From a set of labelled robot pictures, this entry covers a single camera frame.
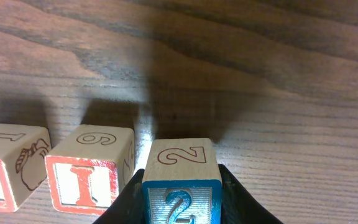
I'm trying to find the red I block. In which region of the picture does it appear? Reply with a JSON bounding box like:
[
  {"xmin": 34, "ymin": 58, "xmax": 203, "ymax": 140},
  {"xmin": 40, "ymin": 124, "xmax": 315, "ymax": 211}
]
[{"xmin": 45, "ymin": 124, "xmax": 135, "ymax": 215}]

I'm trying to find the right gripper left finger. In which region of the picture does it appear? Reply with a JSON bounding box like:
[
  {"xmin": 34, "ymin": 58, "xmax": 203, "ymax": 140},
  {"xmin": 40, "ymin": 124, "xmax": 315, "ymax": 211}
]
[{"xmin": 93, "ymin": 169, "xmax": 145, "ymax": 224}]

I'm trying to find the blue 2 block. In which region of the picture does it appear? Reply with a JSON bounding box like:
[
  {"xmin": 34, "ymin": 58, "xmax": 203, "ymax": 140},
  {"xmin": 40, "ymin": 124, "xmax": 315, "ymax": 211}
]
[{"xmin": 142, "ymin": 138, "xmax": 223, "ymax": 223}]

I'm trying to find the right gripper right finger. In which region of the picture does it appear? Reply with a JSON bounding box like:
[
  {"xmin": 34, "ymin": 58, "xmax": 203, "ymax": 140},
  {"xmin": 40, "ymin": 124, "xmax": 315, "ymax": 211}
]
[{"xmin": 219, "ymin": 164, "xmax": 283, "ymax": 224}]

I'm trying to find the red A block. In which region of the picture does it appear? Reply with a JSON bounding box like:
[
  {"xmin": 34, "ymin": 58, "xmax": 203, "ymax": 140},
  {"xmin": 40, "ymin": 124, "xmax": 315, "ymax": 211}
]
[{"xmin": 0, "ymin": 123, "xmax": 52, "ymax": 212}]

